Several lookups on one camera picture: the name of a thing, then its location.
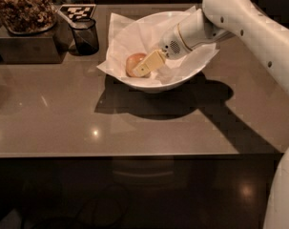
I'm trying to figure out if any white bowl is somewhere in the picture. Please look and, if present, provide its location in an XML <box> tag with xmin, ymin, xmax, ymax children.
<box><xmin>114</xmin><ymin>10</ymin><xmax>219</xmax><ymax>94</ymax></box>

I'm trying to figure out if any black white marker tag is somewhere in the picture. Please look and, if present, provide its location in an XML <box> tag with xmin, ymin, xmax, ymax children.
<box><xmin>59</xmin><ymin>4</ymin><xmax>96</xmax><ymax>21</ymax></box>

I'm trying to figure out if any clear jar of snacks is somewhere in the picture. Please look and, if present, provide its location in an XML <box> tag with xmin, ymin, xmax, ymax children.
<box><xmin>0</xmin><ymin>0</ymin><xmax>56</xmax><ymax>35</ymax></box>

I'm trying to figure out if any dark metal box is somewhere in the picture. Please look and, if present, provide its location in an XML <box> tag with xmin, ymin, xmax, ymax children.
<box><xmin>0</xmin><ymin>18</ymin><xmax>72</xmax><ymax>64</ymax></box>

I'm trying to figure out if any red yellow apple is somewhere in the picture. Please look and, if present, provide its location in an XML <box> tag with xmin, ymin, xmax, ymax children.
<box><xmin>126</xmin><ymin>52</ymin><xmax>150</xmax><ymax>77</ymax></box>

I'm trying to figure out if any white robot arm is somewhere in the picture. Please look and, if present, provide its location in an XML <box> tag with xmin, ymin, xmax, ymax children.
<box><xmin>133</xmin><ymin>0</ymin><xmax>289</xmax><ymax>229</ymax></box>

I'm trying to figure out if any black mesh cup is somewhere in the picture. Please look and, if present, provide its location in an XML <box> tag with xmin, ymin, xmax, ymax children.
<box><xmin>71</xmin><ymin>18</ymin><xmax>99</xmax><ymax>55</ymax></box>

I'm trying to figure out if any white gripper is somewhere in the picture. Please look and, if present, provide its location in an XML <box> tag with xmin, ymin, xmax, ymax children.
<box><xmin>132</xmin><ymin>25</ymin><xmax>192</xmax><ymax>77</ymax></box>

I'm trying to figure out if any white paper liner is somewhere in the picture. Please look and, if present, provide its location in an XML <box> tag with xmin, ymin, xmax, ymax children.
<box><xmin>96</xmin><ymin>6</ymin><xmax>220</xmax><ymax>83</ymax></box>

